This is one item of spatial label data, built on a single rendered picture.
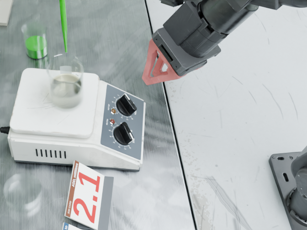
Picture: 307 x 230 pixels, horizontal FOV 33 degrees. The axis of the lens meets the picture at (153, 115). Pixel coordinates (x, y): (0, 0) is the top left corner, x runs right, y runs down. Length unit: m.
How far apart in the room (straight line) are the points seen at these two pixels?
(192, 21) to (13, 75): 0.39
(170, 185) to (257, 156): 0.16
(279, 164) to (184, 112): 0.18
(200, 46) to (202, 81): 0.26
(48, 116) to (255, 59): 0.44
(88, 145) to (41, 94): 0.11
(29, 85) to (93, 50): 0.21
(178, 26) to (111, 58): 0.30
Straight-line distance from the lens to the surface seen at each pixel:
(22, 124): 0.76
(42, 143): 0.77
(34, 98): 0.79
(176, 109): 0.89
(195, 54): 0.70
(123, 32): 1.01
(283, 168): 0.86
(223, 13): 0.65
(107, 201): 0.78
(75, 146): 0.76
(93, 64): 0.95
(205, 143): 0.86
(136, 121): 0.82
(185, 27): 0.68
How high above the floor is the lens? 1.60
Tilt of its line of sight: 52 degrees down
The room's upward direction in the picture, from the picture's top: 9 degrees clockwise
